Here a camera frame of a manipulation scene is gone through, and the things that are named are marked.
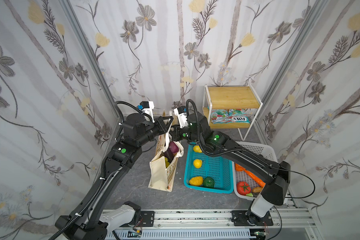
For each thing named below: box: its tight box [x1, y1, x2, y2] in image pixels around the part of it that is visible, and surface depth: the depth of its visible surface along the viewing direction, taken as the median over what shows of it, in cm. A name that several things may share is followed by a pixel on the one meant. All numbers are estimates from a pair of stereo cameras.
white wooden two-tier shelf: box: [202, 84, 263, 141], surface depth 86 cm
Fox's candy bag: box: [228, 108, 251, 124], surface depth 97 cm
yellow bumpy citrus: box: [189, 176, 204, 186], surface depth 84 cm
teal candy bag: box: [211, 109, 230, 124], surface depth 97 cm
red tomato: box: [236, 181, 252, 196], surface depth 80 cm
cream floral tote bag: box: [148, 118, 184, 192], surface depth 69 cm
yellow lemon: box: [193, 159, 203, 169], surface depth 92 cm
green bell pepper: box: [203, 176, 215, 189], surface depth 83 cm
